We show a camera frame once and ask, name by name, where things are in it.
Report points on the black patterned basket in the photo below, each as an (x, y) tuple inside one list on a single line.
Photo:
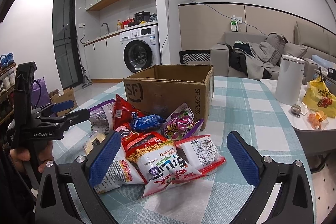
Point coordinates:
[(195, 57)]

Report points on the white washing machine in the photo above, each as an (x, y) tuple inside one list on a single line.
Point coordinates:
[(140, 48)]

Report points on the grey clothes pile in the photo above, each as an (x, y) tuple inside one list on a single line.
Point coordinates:
[(252, 59)]

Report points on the orange peels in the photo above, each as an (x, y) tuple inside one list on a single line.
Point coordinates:
[(316, 119)]

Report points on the yellow plastic bag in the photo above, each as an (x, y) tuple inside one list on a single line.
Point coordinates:
[(319, 98)]

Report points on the blue cookie packet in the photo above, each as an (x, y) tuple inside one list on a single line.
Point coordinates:
[(146, 123)]

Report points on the red chips bag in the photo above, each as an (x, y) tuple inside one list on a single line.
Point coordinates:
[(124, 113)]

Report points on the white cylindrical bin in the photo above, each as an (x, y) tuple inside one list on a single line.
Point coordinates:
[(289, 79)]

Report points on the grey cushion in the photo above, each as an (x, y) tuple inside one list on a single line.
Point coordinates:
[(278, 42)]

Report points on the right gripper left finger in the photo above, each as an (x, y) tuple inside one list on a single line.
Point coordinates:
[(55, 203)]

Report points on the person's left hand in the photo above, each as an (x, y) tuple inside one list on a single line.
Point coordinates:
[(20, 155)]

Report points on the SF cardboard box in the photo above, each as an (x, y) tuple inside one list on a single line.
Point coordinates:
[(161, 89)]

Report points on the small cardboard box on floor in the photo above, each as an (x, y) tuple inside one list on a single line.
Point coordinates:
[(57, 96)]

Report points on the black rice cooker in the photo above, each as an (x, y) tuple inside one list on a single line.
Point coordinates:
[(142, 16)]

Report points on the grey sofa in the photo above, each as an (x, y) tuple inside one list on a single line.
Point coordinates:
[(308, 41)]

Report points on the white red-edged snack pack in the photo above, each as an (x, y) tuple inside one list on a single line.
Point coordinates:
[(201, 153)]

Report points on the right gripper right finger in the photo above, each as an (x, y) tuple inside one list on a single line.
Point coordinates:
[(293, 204)]

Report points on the white snack bag red dots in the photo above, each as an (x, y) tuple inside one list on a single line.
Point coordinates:
[(121, 172)]

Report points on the red dark-window snack pack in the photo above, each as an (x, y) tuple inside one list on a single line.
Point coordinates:
[(136, 140)]

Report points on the white side table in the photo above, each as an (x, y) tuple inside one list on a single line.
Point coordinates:
[(317, 144)]

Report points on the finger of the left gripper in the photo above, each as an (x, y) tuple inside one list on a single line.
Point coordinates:
[(51, 109), (73, 118)]

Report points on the white red noodle packet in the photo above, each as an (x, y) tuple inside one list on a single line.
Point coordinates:
[(161, 166)]

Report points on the black glass door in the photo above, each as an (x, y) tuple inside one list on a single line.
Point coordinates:
[(65, 43)]

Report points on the purple candy bag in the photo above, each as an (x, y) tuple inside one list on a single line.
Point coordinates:
[(182, 124)]

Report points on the purple white snack bag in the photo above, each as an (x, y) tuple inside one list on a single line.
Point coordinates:
[(101, 117)]

